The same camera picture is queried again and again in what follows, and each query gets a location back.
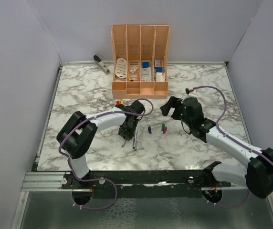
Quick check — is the green white pen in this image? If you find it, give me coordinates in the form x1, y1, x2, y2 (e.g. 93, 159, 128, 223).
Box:
134, 129, 140, 151

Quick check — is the blue white pen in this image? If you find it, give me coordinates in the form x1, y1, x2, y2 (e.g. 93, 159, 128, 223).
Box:
133, 129, 138, 149

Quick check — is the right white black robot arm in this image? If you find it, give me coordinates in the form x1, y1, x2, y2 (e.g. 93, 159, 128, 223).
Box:
160, 96, 273, 199

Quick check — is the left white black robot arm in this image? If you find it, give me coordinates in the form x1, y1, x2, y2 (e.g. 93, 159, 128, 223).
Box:
56, 101, 145, 188

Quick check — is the white red box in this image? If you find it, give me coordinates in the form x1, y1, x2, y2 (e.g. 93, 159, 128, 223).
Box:
156, 72, 166, 82

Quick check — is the blue box in organizer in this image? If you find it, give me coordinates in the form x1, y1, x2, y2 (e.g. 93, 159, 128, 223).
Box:
142, 61, 150, 68

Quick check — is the orange plastic desk organizer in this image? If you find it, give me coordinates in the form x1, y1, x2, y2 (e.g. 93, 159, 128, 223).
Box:
111, 24, 170, 99

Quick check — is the white oval card pack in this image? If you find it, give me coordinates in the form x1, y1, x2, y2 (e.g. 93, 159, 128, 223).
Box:
115, 58, 127, 79

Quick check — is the black grey stapler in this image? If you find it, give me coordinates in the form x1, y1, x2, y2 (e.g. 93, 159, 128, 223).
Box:
93, 55, 110, 74

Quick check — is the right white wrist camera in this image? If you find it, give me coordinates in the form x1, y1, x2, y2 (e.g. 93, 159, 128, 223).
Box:
185, 88, 197, 95

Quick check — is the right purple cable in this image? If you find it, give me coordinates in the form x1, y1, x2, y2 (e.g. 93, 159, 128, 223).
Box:
185, 85, 273, 210

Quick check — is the purple cable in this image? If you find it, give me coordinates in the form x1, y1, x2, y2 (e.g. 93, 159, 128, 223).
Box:
185, 85, 273, 210
58, 98, 154, 210

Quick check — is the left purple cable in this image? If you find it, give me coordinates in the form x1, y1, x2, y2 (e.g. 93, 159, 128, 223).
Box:
58, 98, 154, 210

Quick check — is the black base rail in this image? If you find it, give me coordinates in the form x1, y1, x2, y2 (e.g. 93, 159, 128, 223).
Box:
62, 166, 230, 199

